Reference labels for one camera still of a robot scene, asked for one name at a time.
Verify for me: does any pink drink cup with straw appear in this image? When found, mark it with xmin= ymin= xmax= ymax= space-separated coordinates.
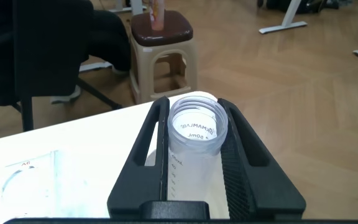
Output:
xmin=147 ymin=0 xmax=166 ymax=31

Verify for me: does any man in black sweater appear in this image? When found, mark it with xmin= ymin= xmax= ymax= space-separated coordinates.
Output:
xmin=50 ymin=9 xmax=132 ymax=105

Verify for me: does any long white desk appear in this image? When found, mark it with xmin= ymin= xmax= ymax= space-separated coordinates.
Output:
xmin=259 ymin=0 xmax=358 ymax=66

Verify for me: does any red pigment test tube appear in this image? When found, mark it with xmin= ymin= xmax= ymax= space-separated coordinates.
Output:
xmin=166 ymin=95 xmax=229 ymax=202

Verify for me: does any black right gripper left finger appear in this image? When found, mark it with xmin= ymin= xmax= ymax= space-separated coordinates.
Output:
xmin=106 ymin=95 xmax=171 ymax=219

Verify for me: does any clear acrylic tube rack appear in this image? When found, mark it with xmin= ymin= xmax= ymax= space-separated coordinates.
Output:
xmin=0 ymin=150 xmax=88 ymax=218

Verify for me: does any black side chair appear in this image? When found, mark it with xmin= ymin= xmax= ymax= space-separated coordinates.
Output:
xmin=12 ymin=0 xmax=124 ymax=133

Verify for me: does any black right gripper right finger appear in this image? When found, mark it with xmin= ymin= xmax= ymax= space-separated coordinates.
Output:
xmin=217 ymin=98 xmax=307 ymax=220

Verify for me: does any beige stool brown seat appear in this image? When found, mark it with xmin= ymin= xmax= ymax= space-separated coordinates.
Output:
xmin=129 ymin=10 xmax=199 ymax=105

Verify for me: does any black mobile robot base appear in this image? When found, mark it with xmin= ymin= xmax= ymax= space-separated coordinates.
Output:
xmin=265 ymin=0 xmax=340 ymax=15

